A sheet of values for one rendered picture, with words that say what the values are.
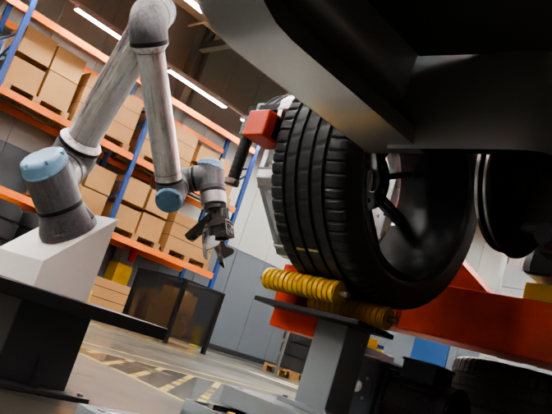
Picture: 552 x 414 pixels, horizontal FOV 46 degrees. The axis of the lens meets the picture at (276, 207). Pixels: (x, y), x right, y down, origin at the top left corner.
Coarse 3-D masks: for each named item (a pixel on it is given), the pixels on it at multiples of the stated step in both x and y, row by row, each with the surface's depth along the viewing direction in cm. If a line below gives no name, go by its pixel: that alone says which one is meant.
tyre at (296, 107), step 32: (288, 128) 158; (320, 128) 150; (288, 160) 155; (320, 160) 148; (352, 160) 145; (288, 192) 155; (320, 192) 148; (352, 192) 146; (288, 224) 159; (320, 224) 150; (352, 224) 147; (288, 256) 164; (320, 256) 155; (352, 256) 149; (352, 288) 158; (384, 288) 157; (416, 288) 168
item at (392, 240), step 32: (384, 160) 181; (416, 160) 194; (448, 160) 187; (384, 192) 182; (416, 192) 195; (448, 192) 188; (416, 224) 191; (448, 224) 184; (384, 256) 186; (416, 256) 181; (448, 256) 178
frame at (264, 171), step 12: (288, 96) 174; (264, 156) 169; (396, 156) 201; (264, 168) 167; (396, 168) 202; (264, 180) 166; (396, 180) 202; (264, 192) 168; (396, 192) 203; (264, 204) 170; (396, 204) 203; (384, 216) 200; (276, 228) 172; (384, 228) 200; (276, 240) 173; (276, 252) 175
